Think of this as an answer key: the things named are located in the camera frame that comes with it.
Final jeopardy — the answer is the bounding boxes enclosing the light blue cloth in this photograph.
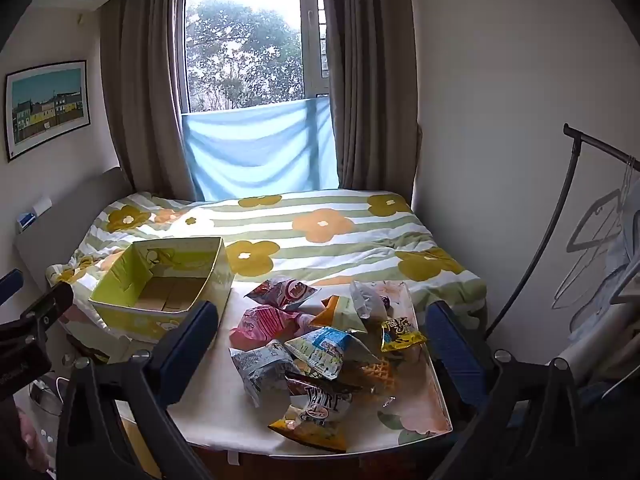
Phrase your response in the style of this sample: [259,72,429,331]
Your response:
[180,98,338,203]

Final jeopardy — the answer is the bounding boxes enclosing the orange snack packet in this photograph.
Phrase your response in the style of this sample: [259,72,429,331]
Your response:
[309,295,347,330]

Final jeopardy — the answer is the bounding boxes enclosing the framed landscape picture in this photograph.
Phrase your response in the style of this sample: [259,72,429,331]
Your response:
[4,59,92,164]

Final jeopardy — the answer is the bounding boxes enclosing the black clothes rack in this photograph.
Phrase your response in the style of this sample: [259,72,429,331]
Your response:
[484,122,640,343]

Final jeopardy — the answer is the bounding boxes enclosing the person's left hand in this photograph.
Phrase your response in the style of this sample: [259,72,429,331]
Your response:
[12,402,53,473]

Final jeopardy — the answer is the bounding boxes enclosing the pale green snack packet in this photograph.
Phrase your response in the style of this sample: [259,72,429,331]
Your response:
[332,296,382,335]

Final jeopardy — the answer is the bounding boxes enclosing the yellow-green cardboard box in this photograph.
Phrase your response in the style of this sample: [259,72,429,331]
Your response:
[88,236,235,345]

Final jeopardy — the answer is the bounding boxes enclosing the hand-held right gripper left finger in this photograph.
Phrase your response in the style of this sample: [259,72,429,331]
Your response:
[55,300,221,480]

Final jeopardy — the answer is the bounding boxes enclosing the bunch of wire hangers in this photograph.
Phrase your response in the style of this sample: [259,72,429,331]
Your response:
[551,156,640,312]

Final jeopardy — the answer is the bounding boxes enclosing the small white blue box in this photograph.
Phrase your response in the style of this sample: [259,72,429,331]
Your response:
[16,198,54,234]

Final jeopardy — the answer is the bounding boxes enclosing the brown curtain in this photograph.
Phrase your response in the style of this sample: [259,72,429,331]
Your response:
[99,0,197,202]
[320,0,420,202]

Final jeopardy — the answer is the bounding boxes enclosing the pink striped snack packet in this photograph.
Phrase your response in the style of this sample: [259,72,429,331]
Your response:
[229,305,317,352]

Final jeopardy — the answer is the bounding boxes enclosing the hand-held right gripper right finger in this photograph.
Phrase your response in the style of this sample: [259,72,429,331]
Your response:
[425,300,587,480]

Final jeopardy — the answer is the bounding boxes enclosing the grey bed headboard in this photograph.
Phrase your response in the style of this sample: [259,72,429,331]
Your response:
[13,165,135,288]

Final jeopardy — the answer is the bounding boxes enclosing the pile of assorted snacks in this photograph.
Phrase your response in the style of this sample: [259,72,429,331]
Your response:
[229,276,402,455]

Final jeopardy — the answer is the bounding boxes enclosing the floral striped blanket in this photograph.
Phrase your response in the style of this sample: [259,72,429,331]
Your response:
[45,189,489,322]

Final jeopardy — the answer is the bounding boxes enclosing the window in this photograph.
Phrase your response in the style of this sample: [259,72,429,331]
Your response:
[176,0,332,114]

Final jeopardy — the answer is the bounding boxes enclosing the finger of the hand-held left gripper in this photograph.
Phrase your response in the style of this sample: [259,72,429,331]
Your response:
[0,281,75,343]
[0,268,25,307]

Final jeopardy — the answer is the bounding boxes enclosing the light blue garment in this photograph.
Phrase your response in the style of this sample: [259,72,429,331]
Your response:
[570,232,640,333]

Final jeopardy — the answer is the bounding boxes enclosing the yellow black snack packet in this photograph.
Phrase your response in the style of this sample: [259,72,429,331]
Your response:
[379,317,429,354]

